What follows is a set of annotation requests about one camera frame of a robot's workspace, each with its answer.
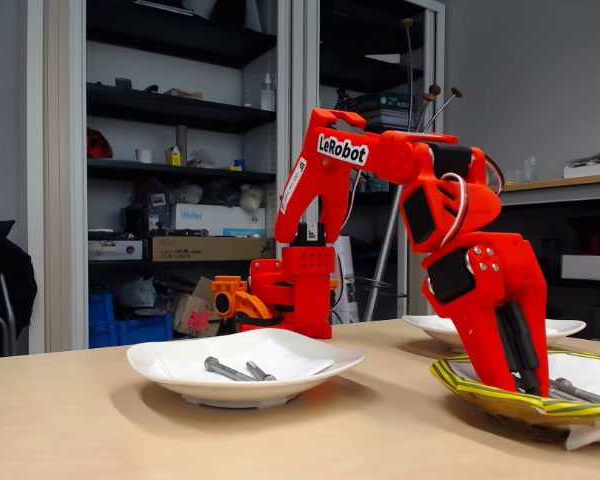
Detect metal coat stand wooden knobs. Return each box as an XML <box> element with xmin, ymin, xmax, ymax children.
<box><xmin>364</xmin><ymin>17</ymin><xmax>465</xmax><ymax>321</ymax></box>

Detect wooden top workbench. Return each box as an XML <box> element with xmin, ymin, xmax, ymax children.
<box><xmin>402</xmin><ymin>172</ymin><xmax>600</xmax><ymax>321</ymax></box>

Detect black jacket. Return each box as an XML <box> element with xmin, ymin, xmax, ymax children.
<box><xmin>0</xmin><ymin>219</ymin><xmax>39</xmax><ymax>359</ymax></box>

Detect black electronic device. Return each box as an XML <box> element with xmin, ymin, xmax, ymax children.
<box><xmin>121</xmin><ymin>189</ymin><xmax>177</xmax><ymax>237</ymax></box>

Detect grey metal shelf cabinet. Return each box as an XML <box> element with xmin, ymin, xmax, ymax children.
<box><xmin>292</xmin><ymin>0</ymin><xmax>446</xmax><ymax>321</ymax></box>
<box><xmin>27</xmin><ymin>0</ymin><xmax>294</xmax><ymax>354</ymax></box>

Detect cardboard box pink sticker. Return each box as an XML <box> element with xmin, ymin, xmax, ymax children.
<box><xmin>172</xmin><ymin>277</ymin><xmax>225</xmax><ymax>338</ymax></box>

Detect yellow-green striped paper tray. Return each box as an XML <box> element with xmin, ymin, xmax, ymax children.
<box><xmin>428</xmin><ymin>348</ymin><xmax>600</xmax><ymax>451</ymax></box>

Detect red black helmet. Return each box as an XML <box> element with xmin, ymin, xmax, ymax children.
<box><xmin>86</xmin><ymin>127</ymin><xmax>114</xmax><ymax>160</ymax></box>

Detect white red servo cable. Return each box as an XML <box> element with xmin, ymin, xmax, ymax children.
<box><xmin>439</xmin><ymin>172</ymin><xmax>471</xmax><ymax>249</ymax></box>
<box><xmin>346</xmin><ymin>168</ymin><xmax>364</xmax><ymax>236</ymax></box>

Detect stack of books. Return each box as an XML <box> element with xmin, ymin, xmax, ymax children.
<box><xmin>354</xmin><ymin>92</ymin><xmax>412</xmax><ymax>133</ymax></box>

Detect white plastic bag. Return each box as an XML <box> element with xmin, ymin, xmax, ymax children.
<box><xmin>115</xmin><ymin>276</ymin><xmax>157</xmax><ymax>309</ymax></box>

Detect white Weller box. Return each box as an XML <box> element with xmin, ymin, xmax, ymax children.
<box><xmin>174</xmin><ymin>203</ymin><xmax>267</xmax><ymax>237</ymax></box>

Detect white plastic squeeze bottle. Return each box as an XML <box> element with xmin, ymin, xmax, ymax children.
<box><xmin>260</xmin><ymin>72</ymin><xmax>277</xmax><ymax>112</ymax></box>

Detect white printed picture box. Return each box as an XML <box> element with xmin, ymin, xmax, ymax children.
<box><xmin>88</xmin><ymin>239</ymin><xmax>144</xmax><ymax>262</ymax></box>

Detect black flexible tripod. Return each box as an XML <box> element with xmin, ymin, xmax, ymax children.
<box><xmin>333</xmin><ymin>88</ymin><xmax>357</xmax><ymax>114</ymax></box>

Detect white printed package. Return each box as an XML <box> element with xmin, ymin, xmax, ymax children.
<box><xmin>334</xmin><ymin>235</ymin><xmax>361</xmax><ymax>325</ymax></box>

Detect short bolt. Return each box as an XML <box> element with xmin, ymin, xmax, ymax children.
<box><xmin>542</xmin><ymin>387</ymin><xmax>589</xmax><ymax>404</ymax></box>

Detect white fluffy bundle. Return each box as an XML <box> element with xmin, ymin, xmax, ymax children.
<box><xmin>238</xmin><ymin>183</ymin><xmax>264</xmax><ymax>212</ymax></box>

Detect long flat white box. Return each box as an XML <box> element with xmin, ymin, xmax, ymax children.
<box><xmin>563</xmin><ymin>160</ymin><xmax>600</xmax><ymax>180</ymax></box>

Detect flat brown cardboard box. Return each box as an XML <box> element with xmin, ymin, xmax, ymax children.
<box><xmin>151</xmin><ymin>236</ymin><xmax>276</xmax><ymax>263</ymax></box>

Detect crumpled clear plastic bag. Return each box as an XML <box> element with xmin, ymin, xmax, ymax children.
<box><xmin>187</xmin><ymin>148</ymin><xmax>216</xmax><ymax>169</ymax></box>

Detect white square plate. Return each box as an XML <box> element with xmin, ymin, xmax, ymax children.
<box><xmin>126</xmin><ymin>327</ymin><xmax>369</xmax><ymax>410</ymax></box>
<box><xmin>402</xmin><ymin>313</ymin><xmax>588</xmax><ymax>354</ymax></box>

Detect black red servo cable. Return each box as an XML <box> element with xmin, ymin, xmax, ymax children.
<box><xmin>484</xmin><ymin>154</ymin><xmax>505</xmax><ymax>196</ymax></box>

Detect blue plastic crate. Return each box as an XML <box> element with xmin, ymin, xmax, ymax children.
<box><xmin>114</xmin><ymin>313</ymin><xmax>174</xmax><ymax>347</ymax></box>
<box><xmin>88</xmin><ymin>292</ymin><xmax>117</xmax><ymax>350</ymax></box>

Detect brown cardboard tube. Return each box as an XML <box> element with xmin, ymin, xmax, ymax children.
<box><xmin>175</xmin><ymin>124</ymin><xmax>189</xmax><ymax>166</ymax></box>

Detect white storage box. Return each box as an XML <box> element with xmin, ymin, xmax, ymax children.
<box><xmin>560</xmin><ymin>254</ymin><xmax>600</xmax><ymax>283</ymax></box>

